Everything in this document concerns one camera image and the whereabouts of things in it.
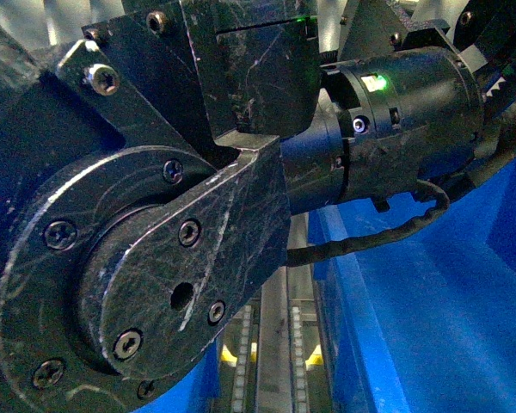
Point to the metal centre rail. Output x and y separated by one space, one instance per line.
273 386

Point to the middle blue plastic bin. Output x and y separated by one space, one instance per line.
428 324

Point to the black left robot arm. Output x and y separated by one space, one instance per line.
158 167

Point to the left blue plastic bin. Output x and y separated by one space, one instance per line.
195 391

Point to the blue plastic bin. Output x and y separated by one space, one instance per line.
195 391
428 324

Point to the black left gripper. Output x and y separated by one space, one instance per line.
422 112

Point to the left roller track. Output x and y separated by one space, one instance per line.
237 403

